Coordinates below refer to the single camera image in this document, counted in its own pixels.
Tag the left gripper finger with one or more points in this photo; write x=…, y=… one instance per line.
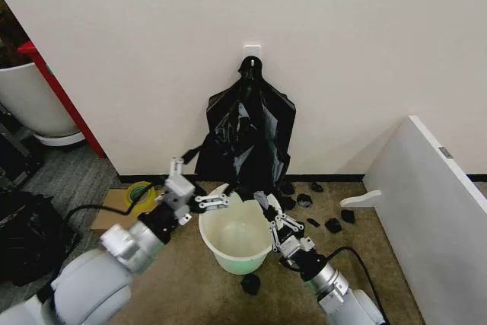
x=213, y=202
x=176, y=168

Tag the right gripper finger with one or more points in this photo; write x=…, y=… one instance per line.
x=292, y=224
x=274, y=235

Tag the black garbage bag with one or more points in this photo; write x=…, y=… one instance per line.
x=247, y=131

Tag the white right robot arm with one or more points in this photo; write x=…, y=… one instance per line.
x=335, y=283

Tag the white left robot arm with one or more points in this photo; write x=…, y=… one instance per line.
x=91, y=283

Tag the white trash bin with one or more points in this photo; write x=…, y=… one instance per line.
x=236, y=237

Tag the large black plastic bag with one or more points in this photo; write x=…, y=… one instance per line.
x=30, y=237

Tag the crumpled black plastic piece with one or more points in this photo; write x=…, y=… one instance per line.
x=251, y=285
x=348, y=215
x=314, y=222
x=316, y=187
x=333, y=225
x=304, y=199
x=287, y=188
x=288, y=203

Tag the yellow tape roll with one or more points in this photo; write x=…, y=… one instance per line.
x=140, y=192

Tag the brown cardboard sheet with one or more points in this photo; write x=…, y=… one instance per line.
x=110, y=212

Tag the black baseboard strip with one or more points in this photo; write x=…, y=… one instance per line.
x=335, y=178

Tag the white curved furniture foot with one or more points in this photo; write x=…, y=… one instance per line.
x=359, y=199

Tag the white planter saucer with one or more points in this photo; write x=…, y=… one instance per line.
x=61, y=138

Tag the white furniture panel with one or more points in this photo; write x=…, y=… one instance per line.
x=430, y=211

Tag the large white planter pot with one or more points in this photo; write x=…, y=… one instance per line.
x=26, y=96

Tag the small metal panel latch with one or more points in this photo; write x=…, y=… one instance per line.
x=446, y=152

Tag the dark potted plant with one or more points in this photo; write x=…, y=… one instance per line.
x=9, y=36

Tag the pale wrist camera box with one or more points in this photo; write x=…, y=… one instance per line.
x=178, y=192
x=292, y=248

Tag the white wall hook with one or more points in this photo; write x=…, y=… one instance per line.
x=252, y=50

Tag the dark metal equipment frame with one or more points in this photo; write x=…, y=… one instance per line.
x=15, y=150

